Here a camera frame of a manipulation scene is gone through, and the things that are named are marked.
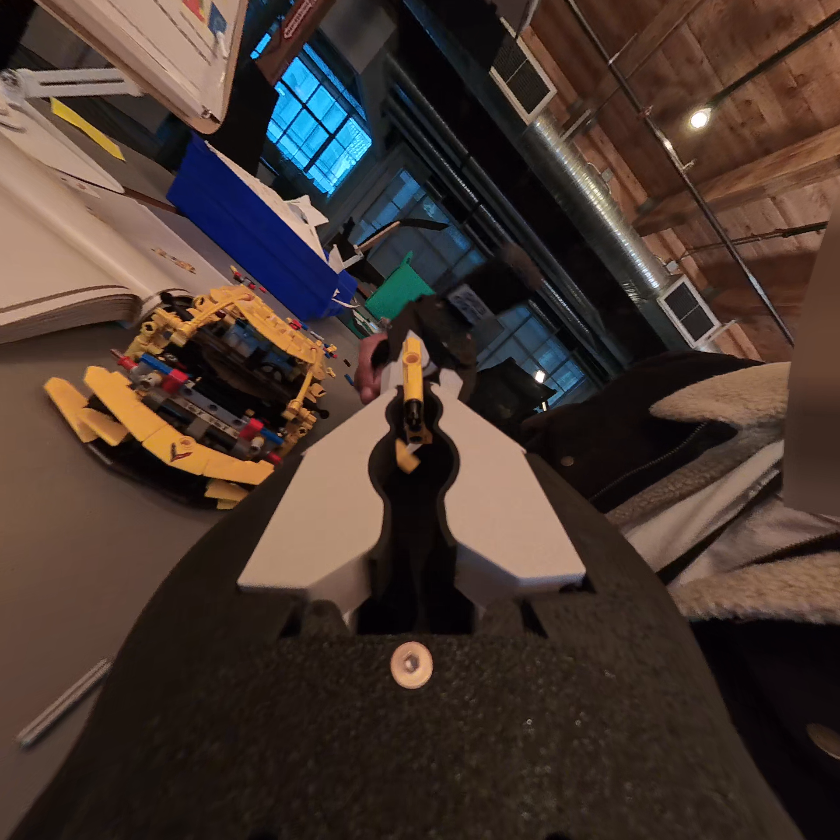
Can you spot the yellow sticky note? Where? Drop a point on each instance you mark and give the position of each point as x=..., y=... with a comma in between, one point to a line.
x=85, y=128

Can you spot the white instruction booklet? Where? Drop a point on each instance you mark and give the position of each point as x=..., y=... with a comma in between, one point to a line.
x=65, y=249

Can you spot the wooden board with instruction sheet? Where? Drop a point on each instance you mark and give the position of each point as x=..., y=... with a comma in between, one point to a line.
x=151, y=46

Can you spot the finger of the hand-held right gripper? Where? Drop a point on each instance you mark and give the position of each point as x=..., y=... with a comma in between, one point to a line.
x=392, y=377
x=430, y=361

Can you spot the scattered small coloured bricks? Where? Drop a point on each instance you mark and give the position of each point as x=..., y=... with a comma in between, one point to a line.
x=328, y=358

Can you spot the ceiling spot light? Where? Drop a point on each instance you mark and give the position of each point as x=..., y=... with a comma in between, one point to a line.
x=699, y=119

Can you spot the crumpled white paper wrappers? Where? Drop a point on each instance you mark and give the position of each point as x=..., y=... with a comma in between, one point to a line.
x=295, y=210

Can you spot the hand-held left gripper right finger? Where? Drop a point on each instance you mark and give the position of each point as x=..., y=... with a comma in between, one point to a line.
x=512, y=518

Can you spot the white air vent grille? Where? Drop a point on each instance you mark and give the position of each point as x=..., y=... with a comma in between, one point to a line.
x=522, y=79
x=689, y=312

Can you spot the yellow toy brick car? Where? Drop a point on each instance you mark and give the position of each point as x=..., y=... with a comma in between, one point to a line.
x=249, y=308

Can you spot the large paned window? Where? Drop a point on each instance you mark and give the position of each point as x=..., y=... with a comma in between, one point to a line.
x=315, y=124

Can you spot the silver ventilation duct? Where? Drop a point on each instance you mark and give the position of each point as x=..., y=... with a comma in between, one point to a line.
x=590, y=197

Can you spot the person's right hand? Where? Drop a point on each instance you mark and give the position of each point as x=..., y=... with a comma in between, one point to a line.
x=367, y=374

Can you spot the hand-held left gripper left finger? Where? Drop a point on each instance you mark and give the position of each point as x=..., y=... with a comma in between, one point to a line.
x=315, y=518

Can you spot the blue plastic bin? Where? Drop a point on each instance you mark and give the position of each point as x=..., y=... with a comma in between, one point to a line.
x=262, y=223

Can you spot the long grey axle rod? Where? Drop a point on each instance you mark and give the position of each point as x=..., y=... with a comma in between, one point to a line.
x=62, y=702

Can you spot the white shirt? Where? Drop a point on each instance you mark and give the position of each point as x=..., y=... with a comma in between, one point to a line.
x=695, y=518

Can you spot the yellow connector brick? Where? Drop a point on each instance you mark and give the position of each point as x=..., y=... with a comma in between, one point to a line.
x=413, y=374

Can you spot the person's right forearm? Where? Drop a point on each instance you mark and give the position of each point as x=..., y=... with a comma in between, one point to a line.
x=623, y=426

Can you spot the grey desk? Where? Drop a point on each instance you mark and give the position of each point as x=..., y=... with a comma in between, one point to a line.
x=98, y=558

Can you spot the yellow brick with blue pins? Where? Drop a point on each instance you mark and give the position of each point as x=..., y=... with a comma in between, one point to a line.
x=407, y=456

